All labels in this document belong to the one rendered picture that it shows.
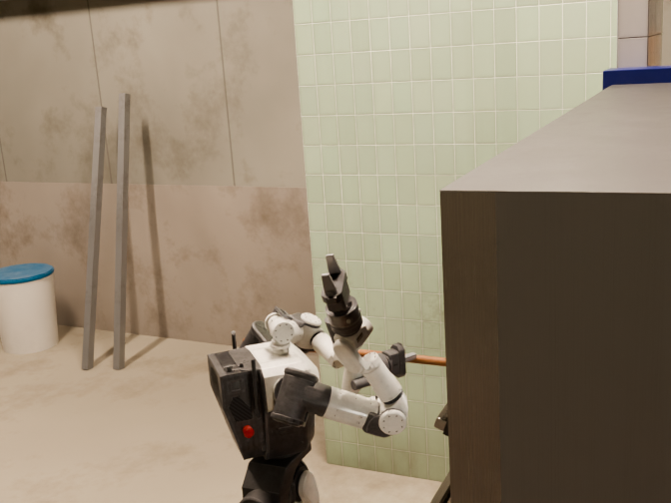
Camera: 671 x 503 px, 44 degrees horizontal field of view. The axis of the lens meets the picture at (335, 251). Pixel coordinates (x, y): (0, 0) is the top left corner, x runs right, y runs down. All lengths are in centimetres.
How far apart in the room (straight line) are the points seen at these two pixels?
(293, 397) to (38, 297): 501
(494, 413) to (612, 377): 17
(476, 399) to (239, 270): 539
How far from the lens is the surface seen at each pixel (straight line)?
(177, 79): 653
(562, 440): 119
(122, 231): 646
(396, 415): 234
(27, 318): 719
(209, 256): 663
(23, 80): 759
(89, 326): 664
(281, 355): 252
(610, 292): 110
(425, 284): 421
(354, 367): 227
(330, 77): 420
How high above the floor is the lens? 230
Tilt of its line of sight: 14 degrees down
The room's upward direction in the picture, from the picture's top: 4 degrees counter-clockwise
